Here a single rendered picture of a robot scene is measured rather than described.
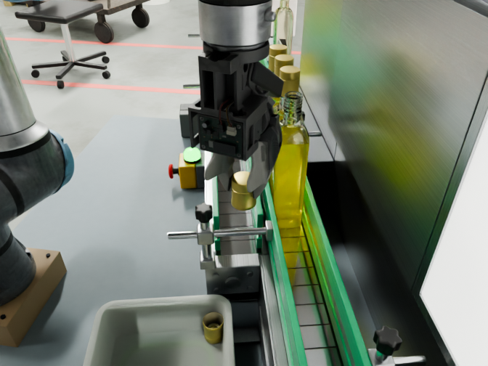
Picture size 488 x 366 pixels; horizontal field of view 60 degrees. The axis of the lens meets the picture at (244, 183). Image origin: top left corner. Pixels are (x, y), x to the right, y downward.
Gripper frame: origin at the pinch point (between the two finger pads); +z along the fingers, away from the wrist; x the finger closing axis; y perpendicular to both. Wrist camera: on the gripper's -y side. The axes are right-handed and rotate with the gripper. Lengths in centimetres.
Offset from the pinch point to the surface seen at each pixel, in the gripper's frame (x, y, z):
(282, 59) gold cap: -4.6, -26.1, -8.2
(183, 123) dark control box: -46, -56, 27
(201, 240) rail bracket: -7.0, 0.9, 12.7
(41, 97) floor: -257, -174, 107
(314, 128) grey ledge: -5, -56, 20
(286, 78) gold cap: -1.8, -20.9, -7.2
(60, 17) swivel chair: -246, -203, 52
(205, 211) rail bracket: -6.3, 0.3, 7.1
